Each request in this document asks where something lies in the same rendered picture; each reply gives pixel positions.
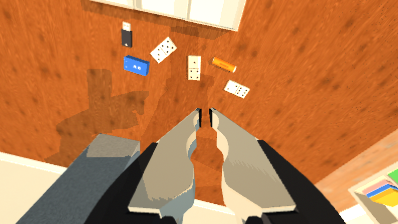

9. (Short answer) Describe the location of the cream three-compartment bin rack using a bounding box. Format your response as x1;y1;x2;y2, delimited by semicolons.
94;0;246;31

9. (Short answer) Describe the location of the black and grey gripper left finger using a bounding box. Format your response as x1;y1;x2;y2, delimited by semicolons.
84;108;202;224

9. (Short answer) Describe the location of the black usb stick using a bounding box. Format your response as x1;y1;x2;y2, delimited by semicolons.
121;23;132;48

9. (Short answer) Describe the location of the orange cylinder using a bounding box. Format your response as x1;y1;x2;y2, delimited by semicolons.
212;57;236;72

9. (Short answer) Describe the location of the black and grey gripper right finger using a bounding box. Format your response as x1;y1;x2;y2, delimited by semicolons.
209;107;346;224

